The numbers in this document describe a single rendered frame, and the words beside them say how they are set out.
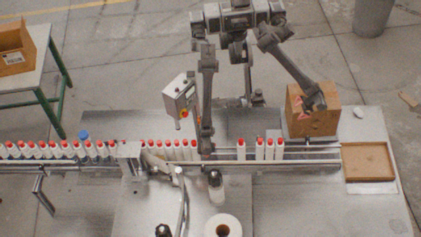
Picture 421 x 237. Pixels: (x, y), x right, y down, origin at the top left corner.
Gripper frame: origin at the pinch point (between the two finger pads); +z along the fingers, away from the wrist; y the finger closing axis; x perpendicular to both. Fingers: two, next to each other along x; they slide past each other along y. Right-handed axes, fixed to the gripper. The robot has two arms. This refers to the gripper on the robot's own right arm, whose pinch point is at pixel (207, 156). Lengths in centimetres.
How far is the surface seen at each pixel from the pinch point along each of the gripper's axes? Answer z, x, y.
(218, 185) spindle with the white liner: -7.9, -25.4, 7.7
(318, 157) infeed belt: 13, 7, 68
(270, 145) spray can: -4.3, 4.2, 37.5
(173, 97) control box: -45.7, 5.2, -14.7
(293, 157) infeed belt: 13, 8, 53
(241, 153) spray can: 3.3, 3.8, 20.4
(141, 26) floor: 96, 253, -92
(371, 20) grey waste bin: 69, 216, 157
